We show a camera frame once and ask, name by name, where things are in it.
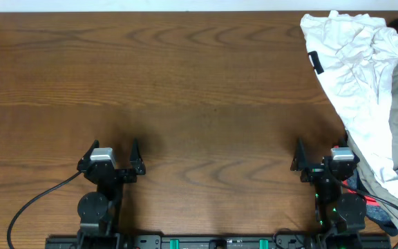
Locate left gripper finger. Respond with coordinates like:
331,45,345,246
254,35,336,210
77,140,100,172
129,139,146,175

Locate white t-shirt with black tag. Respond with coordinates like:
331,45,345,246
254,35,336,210
300,10,398,198

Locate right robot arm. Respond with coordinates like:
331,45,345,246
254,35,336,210
290,139,366,248

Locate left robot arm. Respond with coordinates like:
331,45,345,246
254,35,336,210
76,140,146,249

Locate navy red shorts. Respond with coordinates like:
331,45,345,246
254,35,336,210
343,169,398,237

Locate left black cable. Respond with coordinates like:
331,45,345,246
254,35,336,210
6,170,83,249

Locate black cable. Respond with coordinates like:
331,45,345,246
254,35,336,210
6,170,83,249
326,165,398,249

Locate right black cable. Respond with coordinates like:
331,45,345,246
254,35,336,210
326,165,398,249

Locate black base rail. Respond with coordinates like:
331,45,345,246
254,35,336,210
45,233,391,249

